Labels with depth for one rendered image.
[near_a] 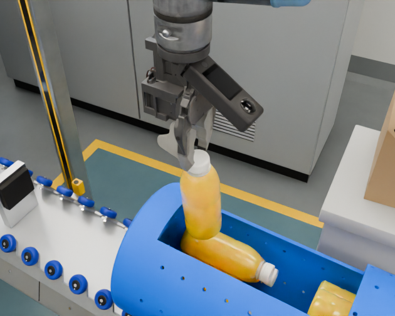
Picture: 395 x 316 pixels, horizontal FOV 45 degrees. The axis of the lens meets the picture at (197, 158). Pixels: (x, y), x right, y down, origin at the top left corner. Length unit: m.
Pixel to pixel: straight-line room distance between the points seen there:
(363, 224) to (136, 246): 0.46
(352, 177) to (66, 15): 2.10
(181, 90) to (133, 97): 2.21
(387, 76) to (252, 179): 1.41
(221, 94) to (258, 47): 1.67
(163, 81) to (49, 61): 0.78
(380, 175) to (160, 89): 0.54
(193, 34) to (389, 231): 0.61
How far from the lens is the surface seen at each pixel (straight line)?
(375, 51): 3.59
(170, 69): 0.67
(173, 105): 0.67
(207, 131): 0.74
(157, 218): 0.88
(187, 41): 0.61
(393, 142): 0.97
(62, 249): 1.26
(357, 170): 1.14
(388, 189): 1.05
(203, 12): 0.60
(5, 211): 1.30
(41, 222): 1.33
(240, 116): 0.63
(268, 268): 0.95
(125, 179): 2.71
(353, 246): 1.11
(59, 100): 1.50
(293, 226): 2.50
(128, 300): 0.92
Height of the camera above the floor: 1.90
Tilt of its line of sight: 43 degrees down
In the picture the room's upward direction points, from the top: straight up
